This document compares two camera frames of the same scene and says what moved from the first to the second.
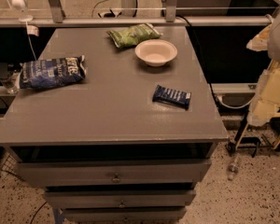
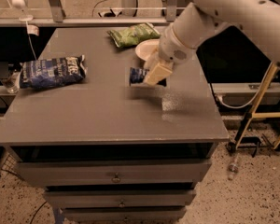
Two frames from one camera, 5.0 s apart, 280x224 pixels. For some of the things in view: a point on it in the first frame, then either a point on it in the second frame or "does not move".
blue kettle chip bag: x=52 y=72 does not move
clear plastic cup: x=11 y=81 does not move
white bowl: x=156 y=52 does not move
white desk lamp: x=18 y=1 does not move
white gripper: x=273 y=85 -> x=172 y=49
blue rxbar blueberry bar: x=178 y=98 -> x=136 y=75
